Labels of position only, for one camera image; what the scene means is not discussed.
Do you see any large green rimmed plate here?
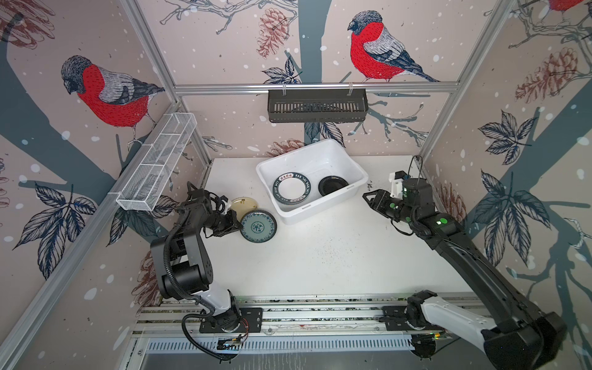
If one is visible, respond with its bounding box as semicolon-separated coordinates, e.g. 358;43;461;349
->
271;172;311;206

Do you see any black round plate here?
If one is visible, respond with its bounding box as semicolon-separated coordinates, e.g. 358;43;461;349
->
319;176;348;197

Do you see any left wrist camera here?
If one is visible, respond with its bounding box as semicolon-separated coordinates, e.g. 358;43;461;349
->
211;194;228;213

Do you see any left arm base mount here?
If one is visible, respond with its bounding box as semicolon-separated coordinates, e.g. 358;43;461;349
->
199;308;263;334

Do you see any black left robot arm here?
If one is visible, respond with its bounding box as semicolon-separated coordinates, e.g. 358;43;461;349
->
150;182;243;331

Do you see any white mesh wall shelf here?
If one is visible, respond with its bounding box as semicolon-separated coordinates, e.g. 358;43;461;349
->
117;113;197;211

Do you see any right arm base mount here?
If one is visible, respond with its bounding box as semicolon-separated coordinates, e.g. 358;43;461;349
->
379;305;445;333

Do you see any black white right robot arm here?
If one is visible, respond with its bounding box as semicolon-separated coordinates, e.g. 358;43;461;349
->
362;190;567;369

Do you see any teal patterned small plate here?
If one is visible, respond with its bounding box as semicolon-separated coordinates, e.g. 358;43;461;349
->
240;210;278;244

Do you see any white plastic bin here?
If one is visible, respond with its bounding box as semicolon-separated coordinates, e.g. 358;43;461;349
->
256;139;368;225

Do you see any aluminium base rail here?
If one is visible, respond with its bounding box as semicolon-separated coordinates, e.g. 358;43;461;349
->
135;294;407;335

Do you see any yellow translucent plate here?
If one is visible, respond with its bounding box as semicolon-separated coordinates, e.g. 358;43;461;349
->
231;197;258;221

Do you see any black hanging wire basket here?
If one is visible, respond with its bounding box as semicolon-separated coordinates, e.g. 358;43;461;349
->
268;89;368;123

